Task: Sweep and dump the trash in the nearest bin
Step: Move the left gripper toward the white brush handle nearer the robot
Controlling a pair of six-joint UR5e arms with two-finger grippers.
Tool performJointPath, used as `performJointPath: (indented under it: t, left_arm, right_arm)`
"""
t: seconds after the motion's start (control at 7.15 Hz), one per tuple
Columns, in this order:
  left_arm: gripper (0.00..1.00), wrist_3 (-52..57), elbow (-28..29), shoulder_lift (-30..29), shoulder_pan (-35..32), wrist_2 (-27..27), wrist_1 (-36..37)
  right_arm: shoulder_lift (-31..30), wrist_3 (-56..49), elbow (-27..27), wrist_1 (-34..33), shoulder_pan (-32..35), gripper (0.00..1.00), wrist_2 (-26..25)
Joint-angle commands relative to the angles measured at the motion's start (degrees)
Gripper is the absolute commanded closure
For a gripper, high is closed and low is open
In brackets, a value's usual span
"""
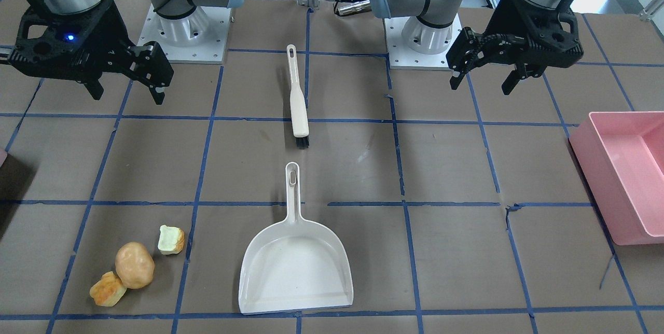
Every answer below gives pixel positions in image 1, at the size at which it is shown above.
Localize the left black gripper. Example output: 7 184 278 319
447 0 582 95

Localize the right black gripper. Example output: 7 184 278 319
7 0 174 105

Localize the cream hand brush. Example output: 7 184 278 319
286 44 309 149

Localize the white plastic dustpan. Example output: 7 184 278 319
238 162 355 315

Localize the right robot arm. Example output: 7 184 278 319
2 0 244 105

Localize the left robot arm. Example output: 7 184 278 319
370 0 584 95

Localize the pink plastic bin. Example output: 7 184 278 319
569 111 663 246

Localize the green yellow food piece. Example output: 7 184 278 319
157 225 185 255

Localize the brown potato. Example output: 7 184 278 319
115 242 156 289

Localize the orange bread piece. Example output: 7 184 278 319
89 271 127 307

